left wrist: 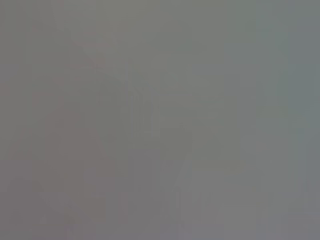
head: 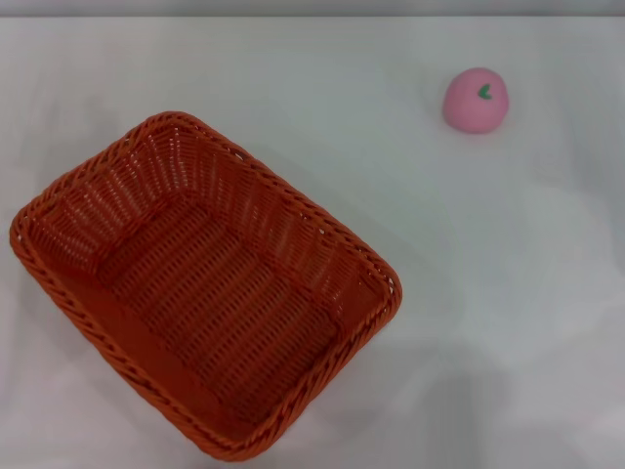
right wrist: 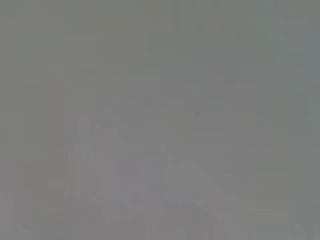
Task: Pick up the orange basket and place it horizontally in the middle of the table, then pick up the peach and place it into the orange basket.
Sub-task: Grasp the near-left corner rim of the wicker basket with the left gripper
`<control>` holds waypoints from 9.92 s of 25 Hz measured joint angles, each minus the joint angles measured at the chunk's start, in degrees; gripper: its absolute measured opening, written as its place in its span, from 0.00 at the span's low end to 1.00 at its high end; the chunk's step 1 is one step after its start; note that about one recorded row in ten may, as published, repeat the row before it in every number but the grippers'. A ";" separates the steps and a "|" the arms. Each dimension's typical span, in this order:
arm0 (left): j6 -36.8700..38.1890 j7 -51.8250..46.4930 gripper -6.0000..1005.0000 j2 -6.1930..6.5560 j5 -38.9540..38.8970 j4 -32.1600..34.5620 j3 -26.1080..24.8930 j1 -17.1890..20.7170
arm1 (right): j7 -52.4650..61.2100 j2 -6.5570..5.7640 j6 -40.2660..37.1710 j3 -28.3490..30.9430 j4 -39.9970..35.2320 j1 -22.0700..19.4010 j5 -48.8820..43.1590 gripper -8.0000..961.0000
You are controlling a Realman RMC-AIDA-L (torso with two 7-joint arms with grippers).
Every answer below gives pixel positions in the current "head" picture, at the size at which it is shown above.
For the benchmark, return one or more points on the orange woven plastic basket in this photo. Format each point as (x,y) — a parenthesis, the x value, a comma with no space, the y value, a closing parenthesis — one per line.
(220,293)

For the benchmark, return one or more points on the pink peach toy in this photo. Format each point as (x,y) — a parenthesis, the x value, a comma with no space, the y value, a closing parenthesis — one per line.
(471,110)

